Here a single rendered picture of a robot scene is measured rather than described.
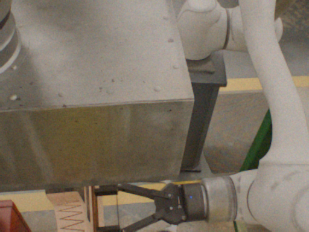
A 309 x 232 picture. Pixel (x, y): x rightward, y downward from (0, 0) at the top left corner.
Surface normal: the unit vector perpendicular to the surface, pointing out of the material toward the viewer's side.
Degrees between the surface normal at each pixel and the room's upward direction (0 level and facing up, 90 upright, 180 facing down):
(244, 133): 0
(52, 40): 0
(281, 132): 55
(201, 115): 90
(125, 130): 90
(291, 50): 0
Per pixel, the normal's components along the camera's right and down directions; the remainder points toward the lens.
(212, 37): 0.10, 0.77
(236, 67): 0.06, -0.57
